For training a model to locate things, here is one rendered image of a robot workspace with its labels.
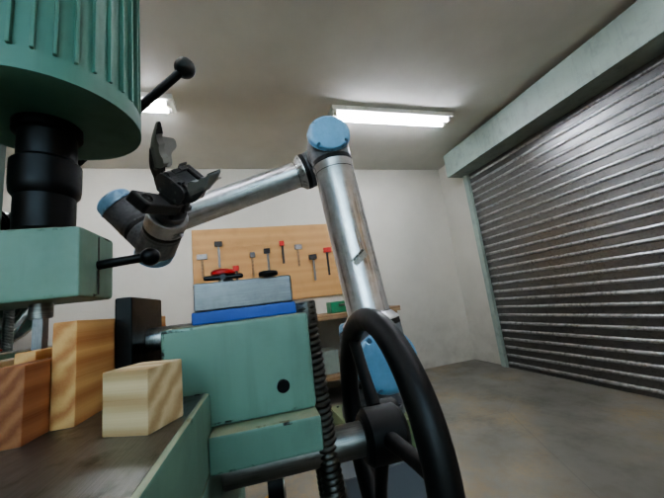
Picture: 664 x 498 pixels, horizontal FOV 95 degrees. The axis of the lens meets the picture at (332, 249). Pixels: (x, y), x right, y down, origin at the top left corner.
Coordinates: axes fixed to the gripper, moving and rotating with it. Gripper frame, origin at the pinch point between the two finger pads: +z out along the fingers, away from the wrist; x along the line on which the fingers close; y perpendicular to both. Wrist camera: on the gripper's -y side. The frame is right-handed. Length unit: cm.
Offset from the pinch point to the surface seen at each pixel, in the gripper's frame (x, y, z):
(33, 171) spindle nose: 5.2, -30.2, 7.2
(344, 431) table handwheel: 47, -30, 5
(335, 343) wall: 122, 203, -233
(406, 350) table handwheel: 44, -29, 18
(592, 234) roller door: 206, 238, 21
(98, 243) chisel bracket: 13.4, -29.9, 3.8
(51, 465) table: 28, -46, 11
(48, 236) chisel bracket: 11.4, -33.3, 5.2
